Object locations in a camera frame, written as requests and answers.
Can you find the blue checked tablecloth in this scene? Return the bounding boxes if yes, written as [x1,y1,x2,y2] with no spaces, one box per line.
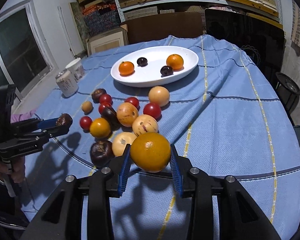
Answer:
[22,34,300,240]

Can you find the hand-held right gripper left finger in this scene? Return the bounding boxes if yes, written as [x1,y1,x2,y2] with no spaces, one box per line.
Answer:
[27,144,133,240]

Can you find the beige drink can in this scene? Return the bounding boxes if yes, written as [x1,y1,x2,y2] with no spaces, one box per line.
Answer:
[55,70,79,98]

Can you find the small smooth orange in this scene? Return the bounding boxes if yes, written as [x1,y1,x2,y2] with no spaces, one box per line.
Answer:
[89,118,111,138]

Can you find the white paper cup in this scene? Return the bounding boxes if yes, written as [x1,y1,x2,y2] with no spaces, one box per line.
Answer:
[65,57,86,82]

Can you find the black panel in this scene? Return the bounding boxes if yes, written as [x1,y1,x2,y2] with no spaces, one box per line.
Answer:
[204,8,285,85]

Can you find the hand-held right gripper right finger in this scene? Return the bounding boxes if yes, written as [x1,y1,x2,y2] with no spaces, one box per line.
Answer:
[169,144,282,240]

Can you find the person's left hand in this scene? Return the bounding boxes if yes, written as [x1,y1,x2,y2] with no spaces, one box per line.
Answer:
[0,159,26,184]

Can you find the green marbled board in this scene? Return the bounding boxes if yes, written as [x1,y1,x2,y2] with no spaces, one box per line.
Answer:
[70,2,90,53]

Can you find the stack of yellow flat boxes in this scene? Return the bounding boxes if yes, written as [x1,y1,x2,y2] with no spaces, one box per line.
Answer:
[222,0,283,25]

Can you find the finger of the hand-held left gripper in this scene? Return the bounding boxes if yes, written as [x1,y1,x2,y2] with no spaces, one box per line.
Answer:
[11,117,62,131]
[14,124,71,141]

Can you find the white metal shelf rack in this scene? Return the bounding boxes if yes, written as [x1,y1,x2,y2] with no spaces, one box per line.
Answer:
[109,0,284,27]

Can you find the tan longan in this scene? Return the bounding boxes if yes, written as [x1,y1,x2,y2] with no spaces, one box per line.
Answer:
[81,101,93,113]

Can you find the aluminium framed window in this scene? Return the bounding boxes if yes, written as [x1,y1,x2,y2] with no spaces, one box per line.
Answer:
[0,0,56,102]

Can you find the pale yellow round fruit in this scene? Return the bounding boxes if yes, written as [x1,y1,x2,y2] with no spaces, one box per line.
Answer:
[148,86,170,107]

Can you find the brown cardboard box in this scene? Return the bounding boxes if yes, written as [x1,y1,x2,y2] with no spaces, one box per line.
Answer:
[120,12,205,45]

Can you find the white oval plate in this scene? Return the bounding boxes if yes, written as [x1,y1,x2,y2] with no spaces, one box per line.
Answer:
[110,46,199,88]

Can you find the red cherry tomato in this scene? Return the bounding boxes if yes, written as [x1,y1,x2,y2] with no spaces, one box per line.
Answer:
[143,102,162,120]
[99,94,113,105]
[98,102,112,115]
[79,116,93,130]
[125,97,140,109]

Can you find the black round stool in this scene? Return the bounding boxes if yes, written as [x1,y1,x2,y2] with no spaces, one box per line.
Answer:
[275,72,300,113]

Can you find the pale striped pepino melon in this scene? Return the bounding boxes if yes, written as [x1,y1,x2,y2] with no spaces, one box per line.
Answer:
[132,114,159,137]
[116,102,139,127]
[112,132,138,157]

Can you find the purple cloth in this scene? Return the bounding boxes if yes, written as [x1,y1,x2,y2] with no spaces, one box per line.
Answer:
[11,109,38,124]

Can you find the tangerine with green stem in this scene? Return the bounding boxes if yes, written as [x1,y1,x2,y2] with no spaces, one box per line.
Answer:
[166,54,185,71]
[119,60,135,77]

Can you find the stack of blue patterned boxes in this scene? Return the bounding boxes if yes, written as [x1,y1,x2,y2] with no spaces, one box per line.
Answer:
[82,4,122,37]

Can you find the large smooth orange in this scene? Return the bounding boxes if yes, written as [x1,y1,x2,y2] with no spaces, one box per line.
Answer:
[129,132,171,173]

